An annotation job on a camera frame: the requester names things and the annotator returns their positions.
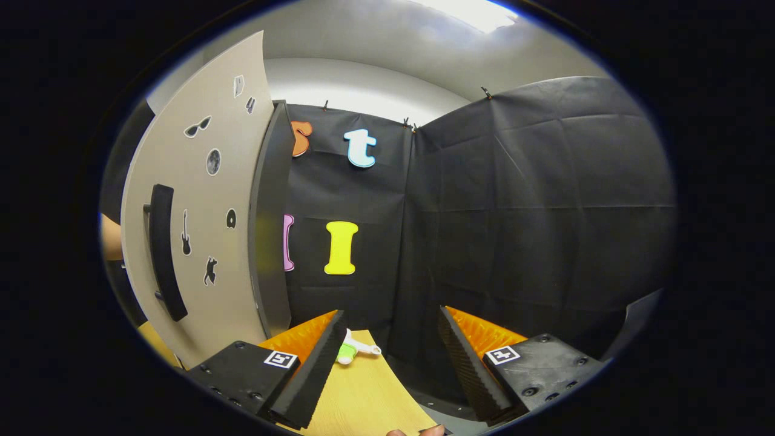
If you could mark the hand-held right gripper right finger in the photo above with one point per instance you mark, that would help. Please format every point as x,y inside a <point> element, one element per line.
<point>469,369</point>

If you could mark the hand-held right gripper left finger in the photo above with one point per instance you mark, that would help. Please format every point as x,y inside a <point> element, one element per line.
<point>312,369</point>

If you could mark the dark grey cabinet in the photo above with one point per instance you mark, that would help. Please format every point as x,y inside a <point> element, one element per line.
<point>272,242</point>

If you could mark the beige cabinet door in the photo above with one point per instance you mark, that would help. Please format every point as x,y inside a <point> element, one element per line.
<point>212,79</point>

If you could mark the white and green plush toy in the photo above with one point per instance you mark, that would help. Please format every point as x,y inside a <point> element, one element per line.
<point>348,353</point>

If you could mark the black backdrop cloth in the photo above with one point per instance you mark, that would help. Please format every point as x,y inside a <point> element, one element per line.
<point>514,212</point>

